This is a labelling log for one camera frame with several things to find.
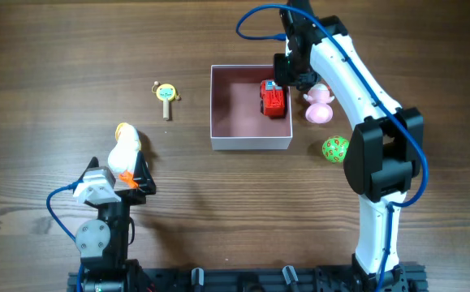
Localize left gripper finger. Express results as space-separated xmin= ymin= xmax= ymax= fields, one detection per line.
xmin=76 ymin=157 xmax=99 ymax=183
xmin=133 ymin=151 xmax=153 ymax=191

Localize white yellow duck plush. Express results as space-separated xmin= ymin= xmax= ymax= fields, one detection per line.
xmin=108 ymin=122 xmax=141 ymax=188

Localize red toy fire truck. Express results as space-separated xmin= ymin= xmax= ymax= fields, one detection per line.
xmin=260 ymin=79 xmax=286 ymax=118

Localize pink pig toy figure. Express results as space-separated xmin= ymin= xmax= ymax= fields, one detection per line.
xmin=303 ymin=83 xmax=335 ymax=124

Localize green numbered ball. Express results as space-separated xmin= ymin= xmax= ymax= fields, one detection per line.
xmin=321 ymin=135 xmax=349 ymax=163

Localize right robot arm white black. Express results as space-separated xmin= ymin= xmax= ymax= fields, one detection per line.
xmin=274 ymin=1 xmax=429 ymax=291

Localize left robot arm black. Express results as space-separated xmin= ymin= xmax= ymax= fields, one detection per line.
xmin=73 ymin=152 xmax=157 ymax=292

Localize pink open cardboard box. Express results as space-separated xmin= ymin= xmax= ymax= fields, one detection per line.
xmin=209 ymin=65 xmax=293 ymax=151

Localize yellow wooden rattle toy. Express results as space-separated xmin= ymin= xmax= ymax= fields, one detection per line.
xmin=152 ymin=81 xmax=181 ymax=121

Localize right blue cable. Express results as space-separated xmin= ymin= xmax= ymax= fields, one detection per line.
xmin=235 ymin=3 xmax=429 ymax=292

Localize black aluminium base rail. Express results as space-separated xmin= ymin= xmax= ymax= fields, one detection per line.
xmin=67 ymin=265 xmax=429 ymax=292

